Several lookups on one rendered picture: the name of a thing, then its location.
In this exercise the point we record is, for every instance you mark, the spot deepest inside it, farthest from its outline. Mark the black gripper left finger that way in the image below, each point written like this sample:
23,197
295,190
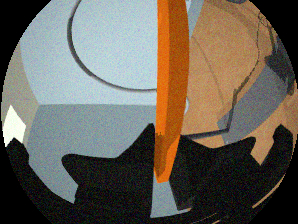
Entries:
132,171

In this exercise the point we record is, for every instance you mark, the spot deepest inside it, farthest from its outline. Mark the orange handle with grey ring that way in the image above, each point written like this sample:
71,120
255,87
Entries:
172,83

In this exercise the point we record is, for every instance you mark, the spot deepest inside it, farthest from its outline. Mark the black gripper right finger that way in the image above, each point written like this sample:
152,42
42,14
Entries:
195,164

